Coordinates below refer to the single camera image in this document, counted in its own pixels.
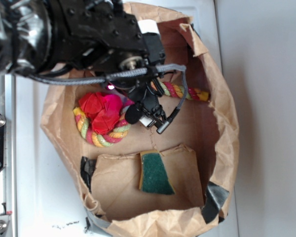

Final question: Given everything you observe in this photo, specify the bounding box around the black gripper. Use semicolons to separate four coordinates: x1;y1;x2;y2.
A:
49;0;166;73

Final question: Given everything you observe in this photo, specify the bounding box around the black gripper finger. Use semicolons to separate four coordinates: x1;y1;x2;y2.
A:
125;83;174;134

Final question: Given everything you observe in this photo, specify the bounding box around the multicolored twisted rope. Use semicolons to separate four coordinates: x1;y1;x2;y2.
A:
73;80;210;148

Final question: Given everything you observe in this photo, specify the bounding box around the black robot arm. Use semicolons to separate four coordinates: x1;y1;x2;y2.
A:
0;0;178;133

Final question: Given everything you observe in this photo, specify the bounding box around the crumpled red paper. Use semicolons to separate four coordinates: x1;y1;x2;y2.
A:
78;92;129;135

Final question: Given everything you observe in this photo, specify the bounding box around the brown paper bag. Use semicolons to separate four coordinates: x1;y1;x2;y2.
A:
41;2;239;237

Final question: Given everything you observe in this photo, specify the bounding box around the green and yellow sponge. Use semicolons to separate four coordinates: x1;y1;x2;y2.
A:
139;150;175;195

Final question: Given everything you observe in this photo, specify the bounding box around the grey braided cable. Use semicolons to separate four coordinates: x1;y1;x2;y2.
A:
27;63;187;121

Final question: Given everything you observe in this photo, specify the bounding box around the aluminium frame rail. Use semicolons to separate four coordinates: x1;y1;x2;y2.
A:
0;75;17;237

